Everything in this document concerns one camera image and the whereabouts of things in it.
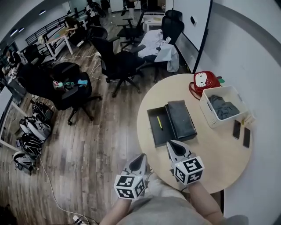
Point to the person's grey shirt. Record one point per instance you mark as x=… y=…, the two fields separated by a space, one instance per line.
x=166 y=213

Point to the white power strip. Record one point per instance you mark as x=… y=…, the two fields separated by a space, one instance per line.
x=79 y=220

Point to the blue cloth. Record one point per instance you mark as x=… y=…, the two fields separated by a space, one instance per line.
x=82 y=82

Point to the black box lid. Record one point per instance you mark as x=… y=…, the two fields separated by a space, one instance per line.
x=181 y=119

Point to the black mesh office chair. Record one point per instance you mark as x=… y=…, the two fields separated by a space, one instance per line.
x=172 y=24

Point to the white perforated plastic basket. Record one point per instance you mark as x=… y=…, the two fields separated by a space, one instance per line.
x=210 y=116

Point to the grey cloth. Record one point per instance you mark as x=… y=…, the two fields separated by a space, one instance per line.
x=224 y=107

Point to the white desk with wooden top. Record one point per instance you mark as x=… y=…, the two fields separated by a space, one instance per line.
x=59 y=38

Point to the person's light trousers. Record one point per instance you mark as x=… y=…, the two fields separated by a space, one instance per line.
x=161 y=185

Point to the red and white bag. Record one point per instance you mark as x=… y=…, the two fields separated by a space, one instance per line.
x=205 y=82

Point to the person's right forearm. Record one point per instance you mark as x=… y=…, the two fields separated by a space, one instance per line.
x=204 y=202

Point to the yellow pen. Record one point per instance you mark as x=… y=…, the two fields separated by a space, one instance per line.
x=160 y=123

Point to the black wall device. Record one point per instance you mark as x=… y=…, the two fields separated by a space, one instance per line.
x=193 y=20

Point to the small white packet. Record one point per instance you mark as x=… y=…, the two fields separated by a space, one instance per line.
x=248 y=118

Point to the small green object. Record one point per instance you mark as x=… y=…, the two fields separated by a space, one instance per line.
x=221 y=80

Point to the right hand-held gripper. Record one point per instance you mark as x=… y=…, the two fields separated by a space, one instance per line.
x=191 y=167

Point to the black white striped bag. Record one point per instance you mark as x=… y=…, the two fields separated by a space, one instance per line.
x=30 y=144

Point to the black metal railing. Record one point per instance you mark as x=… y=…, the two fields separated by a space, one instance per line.
x=48 y=27

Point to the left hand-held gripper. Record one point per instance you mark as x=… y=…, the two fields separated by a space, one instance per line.
x=127 y=183

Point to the black bag with white trim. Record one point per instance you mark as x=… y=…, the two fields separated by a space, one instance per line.
x=41 y=109

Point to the person's left forearm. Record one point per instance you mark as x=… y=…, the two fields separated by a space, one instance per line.
x=118 y=211

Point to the white cabinet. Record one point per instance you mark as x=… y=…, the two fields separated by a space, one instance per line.
x=153 y=23

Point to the black smartphone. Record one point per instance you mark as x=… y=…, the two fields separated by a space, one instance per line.
x=246 y=137
x=236 y=129

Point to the black box tray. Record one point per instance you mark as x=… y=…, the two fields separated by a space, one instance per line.
x=159 y=136

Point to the pile of white clothes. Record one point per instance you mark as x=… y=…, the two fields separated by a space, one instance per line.
x=153 y=44

